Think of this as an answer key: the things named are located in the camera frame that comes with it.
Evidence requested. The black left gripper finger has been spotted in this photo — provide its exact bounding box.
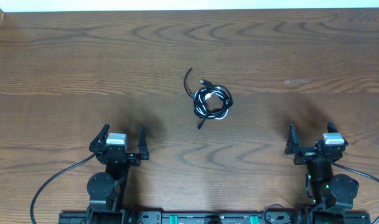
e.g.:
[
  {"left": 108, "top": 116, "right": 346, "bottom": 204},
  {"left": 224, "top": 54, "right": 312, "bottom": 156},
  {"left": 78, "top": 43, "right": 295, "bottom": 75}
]
[
  {"left": 89, "top": 124, "right": 110, "bottom": 148},
  {"left": 138, "top": 126, "right": 149, "bottom": 160}
]

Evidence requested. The black USB cable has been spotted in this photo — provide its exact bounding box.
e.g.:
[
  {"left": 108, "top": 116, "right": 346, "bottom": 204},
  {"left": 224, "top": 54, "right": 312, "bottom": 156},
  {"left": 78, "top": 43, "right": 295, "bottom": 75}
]
[{"left": 183, "top": 68, "right": 234, "bottom": 130}]

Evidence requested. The white USB cable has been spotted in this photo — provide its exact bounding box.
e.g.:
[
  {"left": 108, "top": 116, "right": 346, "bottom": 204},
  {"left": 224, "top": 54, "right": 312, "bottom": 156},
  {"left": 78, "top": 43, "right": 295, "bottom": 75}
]
[{"left": 197, "top": 89, "right": 230, "bottom": 121}]

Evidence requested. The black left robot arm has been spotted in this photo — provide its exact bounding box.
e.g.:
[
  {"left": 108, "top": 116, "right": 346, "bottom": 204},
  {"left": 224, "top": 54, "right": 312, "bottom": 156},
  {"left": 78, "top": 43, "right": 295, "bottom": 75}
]
[{"left": 87, "top": 124, "right": 149, "bottom": 223}]

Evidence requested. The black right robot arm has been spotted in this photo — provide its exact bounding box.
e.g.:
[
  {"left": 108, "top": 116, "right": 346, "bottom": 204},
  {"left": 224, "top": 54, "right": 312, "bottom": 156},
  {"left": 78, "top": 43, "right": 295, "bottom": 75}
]
[{"left": 284, "top": 121, "right": 370, "bottom": 224}]

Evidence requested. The black right camera cable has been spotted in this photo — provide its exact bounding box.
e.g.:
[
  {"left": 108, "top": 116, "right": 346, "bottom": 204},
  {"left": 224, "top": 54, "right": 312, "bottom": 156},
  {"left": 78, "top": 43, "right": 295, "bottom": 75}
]
[{"left": 330, "top": 160, "right": 379, "bottom": 224}]

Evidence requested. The black camera cable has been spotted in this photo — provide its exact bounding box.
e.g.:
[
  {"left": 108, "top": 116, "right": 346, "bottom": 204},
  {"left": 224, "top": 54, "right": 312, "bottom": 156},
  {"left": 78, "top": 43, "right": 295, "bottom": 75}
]
[
  {"left": 330, "top": 160, "right": 379, "bottom": 224},
  {"left": 29, "top": 152, "right": 96, "bottom": 224}
]

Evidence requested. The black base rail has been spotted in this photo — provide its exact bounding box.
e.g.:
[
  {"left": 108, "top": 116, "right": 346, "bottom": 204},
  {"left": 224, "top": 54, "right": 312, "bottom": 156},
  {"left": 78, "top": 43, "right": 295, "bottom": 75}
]
[{"left": 58, "top": 210, "right": 371, "bottom": 224}]

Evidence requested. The black left camera cable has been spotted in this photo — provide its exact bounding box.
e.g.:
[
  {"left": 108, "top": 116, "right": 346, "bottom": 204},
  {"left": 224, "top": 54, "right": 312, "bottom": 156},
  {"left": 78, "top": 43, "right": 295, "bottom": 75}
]
[{"left": 29, "top": 152, "right": 96, "bottom": 224}]

